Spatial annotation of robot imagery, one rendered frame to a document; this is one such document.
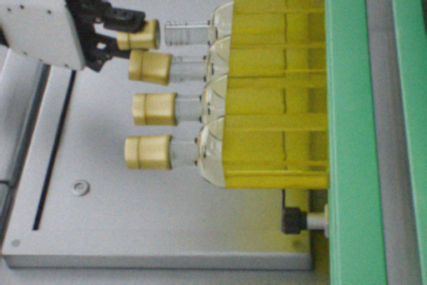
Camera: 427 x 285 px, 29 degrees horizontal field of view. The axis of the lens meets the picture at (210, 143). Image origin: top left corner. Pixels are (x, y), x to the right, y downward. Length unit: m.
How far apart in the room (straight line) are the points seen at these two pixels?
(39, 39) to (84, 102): 0.12
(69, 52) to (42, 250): 0.23
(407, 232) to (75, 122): 0.55
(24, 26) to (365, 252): 0.54
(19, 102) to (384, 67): 0.55
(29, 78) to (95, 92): 0.10
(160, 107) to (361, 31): 0.23
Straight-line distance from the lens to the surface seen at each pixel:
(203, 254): 0.89
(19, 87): 1.11
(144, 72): 0.88
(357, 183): 0.61
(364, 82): 0.68
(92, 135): 1.02
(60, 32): 0.95
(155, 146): 0.80
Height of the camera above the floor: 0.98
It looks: 7 degrees up
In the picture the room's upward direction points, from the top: 90 degrees counter-clockwise
